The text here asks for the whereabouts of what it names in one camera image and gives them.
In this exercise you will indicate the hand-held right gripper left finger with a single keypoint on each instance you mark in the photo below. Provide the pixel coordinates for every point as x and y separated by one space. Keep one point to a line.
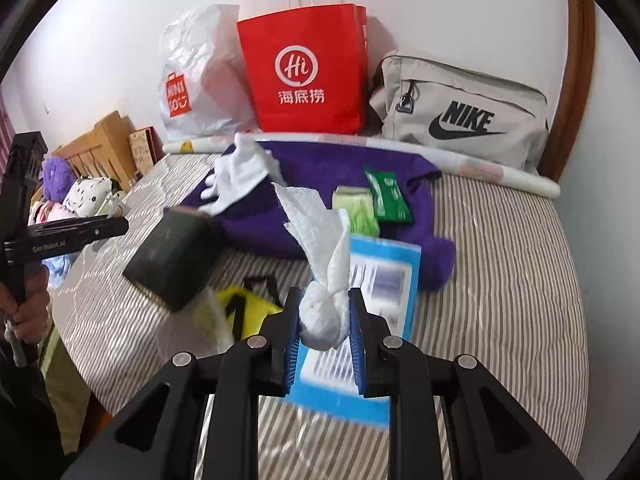
292 342

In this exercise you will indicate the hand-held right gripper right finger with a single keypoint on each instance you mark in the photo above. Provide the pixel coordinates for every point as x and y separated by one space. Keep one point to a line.
357 347

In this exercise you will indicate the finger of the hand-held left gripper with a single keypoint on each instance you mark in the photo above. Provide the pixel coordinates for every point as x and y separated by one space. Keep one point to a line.
107 227

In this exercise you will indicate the white gauze cloth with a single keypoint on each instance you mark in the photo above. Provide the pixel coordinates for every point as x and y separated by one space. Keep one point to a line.
320 320

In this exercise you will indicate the light green tissue packet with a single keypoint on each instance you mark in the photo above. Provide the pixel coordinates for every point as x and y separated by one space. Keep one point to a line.
355 210

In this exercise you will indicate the green wipes packet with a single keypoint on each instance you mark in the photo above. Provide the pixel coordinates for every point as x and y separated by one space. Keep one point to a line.
390 195

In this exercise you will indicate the person's left forearm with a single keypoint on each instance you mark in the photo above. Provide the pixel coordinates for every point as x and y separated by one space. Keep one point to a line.
20 410

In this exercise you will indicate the person's left hand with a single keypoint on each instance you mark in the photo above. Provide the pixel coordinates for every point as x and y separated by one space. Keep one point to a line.
35 315

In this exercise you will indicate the white dotted pillow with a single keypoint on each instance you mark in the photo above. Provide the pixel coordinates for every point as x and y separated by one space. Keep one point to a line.
87 195

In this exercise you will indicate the pink cloth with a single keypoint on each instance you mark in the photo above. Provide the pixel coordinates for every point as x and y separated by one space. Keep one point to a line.
50 212

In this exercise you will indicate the light blue cloth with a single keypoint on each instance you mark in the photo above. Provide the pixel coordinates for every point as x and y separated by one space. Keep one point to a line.
62 270

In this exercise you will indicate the yellow bag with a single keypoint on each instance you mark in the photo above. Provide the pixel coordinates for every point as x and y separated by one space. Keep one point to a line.
240 310

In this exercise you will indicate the purple plush toy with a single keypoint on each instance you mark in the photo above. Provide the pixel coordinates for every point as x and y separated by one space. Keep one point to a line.
57 177

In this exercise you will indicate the blue packet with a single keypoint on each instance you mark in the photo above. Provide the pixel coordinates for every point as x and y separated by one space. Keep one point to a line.
380 280

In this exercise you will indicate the dark green box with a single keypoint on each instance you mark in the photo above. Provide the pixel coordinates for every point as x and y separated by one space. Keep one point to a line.
175 260

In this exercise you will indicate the wooden headboard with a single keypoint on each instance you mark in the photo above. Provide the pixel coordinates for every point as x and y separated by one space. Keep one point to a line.
100 150

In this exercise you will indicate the brown patterned board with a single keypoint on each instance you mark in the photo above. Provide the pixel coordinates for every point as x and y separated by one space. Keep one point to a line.
145 152

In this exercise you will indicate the clear plastic bag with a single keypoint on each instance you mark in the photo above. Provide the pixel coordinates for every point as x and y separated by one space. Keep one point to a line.
190 330

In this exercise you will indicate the pink curtain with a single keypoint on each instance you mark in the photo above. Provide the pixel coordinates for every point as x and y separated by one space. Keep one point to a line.
5 125

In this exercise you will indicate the olive green cloth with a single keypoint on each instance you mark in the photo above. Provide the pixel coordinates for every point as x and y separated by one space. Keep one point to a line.
65 390

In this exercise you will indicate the striped bed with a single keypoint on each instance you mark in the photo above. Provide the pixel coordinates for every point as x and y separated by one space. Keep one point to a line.
500 270

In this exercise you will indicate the purple towel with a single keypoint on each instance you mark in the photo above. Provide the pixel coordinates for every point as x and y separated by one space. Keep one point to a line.
310 170

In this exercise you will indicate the red paper bag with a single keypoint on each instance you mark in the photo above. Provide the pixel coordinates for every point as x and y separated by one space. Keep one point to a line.
260 110

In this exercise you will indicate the white plastic bag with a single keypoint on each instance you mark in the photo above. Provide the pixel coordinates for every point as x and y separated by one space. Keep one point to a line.
210 60

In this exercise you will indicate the rolled white mat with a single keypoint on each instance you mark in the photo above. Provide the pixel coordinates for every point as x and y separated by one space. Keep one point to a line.
500 172

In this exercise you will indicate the grey bag with black logo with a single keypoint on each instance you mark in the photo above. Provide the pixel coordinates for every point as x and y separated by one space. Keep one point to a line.
510 105

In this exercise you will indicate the wooden door frame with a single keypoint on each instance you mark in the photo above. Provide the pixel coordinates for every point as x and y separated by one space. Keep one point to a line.
575 85

